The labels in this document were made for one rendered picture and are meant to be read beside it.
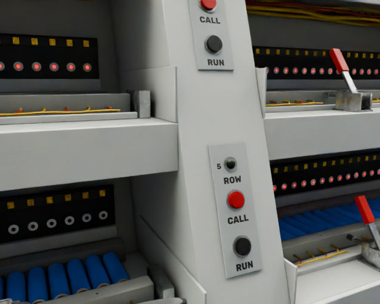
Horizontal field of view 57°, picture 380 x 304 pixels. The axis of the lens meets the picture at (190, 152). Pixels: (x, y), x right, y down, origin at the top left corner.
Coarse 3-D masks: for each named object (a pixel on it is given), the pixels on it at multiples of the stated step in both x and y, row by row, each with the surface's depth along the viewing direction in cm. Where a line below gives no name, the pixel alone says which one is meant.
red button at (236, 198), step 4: (232, 192) 32; (236, 192) 33; (240, 192) 33; (232, 196) 32; (236, 196) 32; (240, 196) 33; (232, 200) 32; (236, 200) 32; (240, 200) 32; (232, 204) 32; (236, 204) 32; (240, 204) 32; (236, 208) 32
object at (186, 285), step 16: (112, 224) 45; (144, 224) 43; (32, 240) 41; (48, 240) 42; (64, 240) 42; (80, 240) 43; (96, 240) 44; (144, 240) 44; (160, 240) 38; (0, 256) 40; (128, 256) 45; (144, 256) 45; (160, 256) 39; (128, 272) 41; (144, 272) 41; (160, 272) 36; (176, 272) 34; (160, 288) 34; (176, 288) 35; (192, 288) 31
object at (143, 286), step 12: (144, 276) 36; (96, 288) 34; (108, 288) 34; (120, 288) 34; (132, 288) 34; (144, 288) 34; (48, 300) 32; (60, 300) 32; (72, 300) 32; (84, 300) 32; (96, 300) 32; (108, 300) 33; (120, 300) 34; (132, 300) 34; (144, 300) 35
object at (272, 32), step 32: (0, 0) 46; (32, 0) 47; (64, 0) 49; (96, 0) 51; (0, 32) 45; (32, 32) 47; (64, 32) 48; (96, 32) 50; (256, 32) 62; (288, 32) 65; (320, 32) 68; (352, 32) 72; (288, 160) 61; (0, 192) 43; (32, 192) 44; (128, 192) 49; (128, 224) 49
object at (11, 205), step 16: (48, 192) 41; (64, 192) 42; (80, 192) 43; (96, 192) 43; (112, 192) 44; (0, 208) 39; (16, 208) 40; (32, 208) 41; (48, 208) 41; (64, 208) 42; (80, 208) 43; (96, 208) 44; (112, 208) 45; (0, 224) 40; (16, 224) 40; (64, 224) 43; (80, 224) 43; (96, 224) 44; (0, 240) 40; (16, 240) 41
